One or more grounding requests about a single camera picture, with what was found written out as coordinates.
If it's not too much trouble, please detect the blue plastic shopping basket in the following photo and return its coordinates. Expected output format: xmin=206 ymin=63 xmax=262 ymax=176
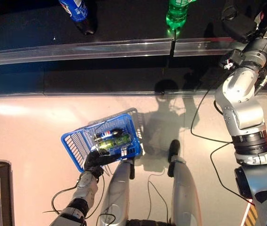
xmin=60 ymin=113 xmax=144 ymax=173

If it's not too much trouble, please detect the silver robot leg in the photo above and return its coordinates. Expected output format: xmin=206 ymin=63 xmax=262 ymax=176
xmin=167 ymin=139 xmax=202 ymax=226
xmin=97 ymin=158 xmax=136 ymax=226

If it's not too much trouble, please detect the silver robot right leg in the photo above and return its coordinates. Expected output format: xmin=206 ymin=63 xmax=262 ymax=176
xmin=167 ymin=139 xmax=202 ymax=226

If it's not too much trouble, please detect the small Pepsi cola bottle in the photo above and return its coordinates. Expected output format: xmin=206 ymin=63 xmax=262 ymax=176
xmin=58 ymin=0 xmax=98 ymax=36
xmin=93 ymin=128 xmax=124 ymax=142

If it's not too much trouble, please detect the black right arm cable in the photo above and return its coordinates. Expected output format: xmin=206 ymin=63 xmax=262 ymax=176
xmin=190 ymin=86 xmax=256 ymax=207

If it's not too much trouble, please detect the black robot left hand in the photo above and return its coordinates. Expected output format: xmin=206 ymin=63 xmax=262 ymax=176
xmin=83 ymin=148 xmax=122 ymax=179

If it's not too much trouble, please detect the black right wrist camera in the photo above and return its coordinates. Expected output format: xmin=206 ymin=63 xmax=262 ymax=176
xmin=221 ymin=5 xmax=258 ymax=44

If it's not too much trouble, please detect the green Sprite bottle yellow cap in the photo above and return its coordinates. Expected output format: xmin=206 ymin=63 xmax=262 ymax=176
xmin=165 ymin=0 xmax=197 ymax=31
xmin=97 ymin=133 xmax=133 ymax=151

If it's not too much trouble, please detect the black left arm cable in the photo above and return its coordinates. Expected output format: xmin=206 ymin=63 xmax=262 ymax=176
xmin=42 ymin=174 xmax=105 ymax=219

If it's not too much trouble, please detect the silver robot left leg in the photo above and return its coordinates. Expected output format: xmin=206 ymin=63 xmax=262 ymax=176
xmin=97 ymin=158 xmax=136 ymax=226

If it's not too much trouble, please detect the black robot torso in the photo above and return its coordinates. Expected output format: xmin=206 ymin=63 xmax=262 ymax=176
xmin=126 ymin=218 xmax=171 ymax=226

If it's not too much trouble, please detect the black metal shelf board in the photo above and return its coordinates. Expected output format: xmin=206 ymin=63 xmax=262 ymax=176
xmin=0 ymin=0 xmax=174 ymax=68
xmin=165 ymin=55 xmax=267 ymax=96
xmin=0 ymin=55 xmax=168 ymax=97
xmin=173 ymin=0 xmax=267 ymax=58

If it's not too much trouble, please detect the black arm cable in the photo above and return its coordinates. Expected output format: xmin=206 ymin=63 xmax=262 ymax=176
xmin=190 ymin=86 xmax=256 ymax=207
xmin=42 ymin=174 xmax=105 ymax=219

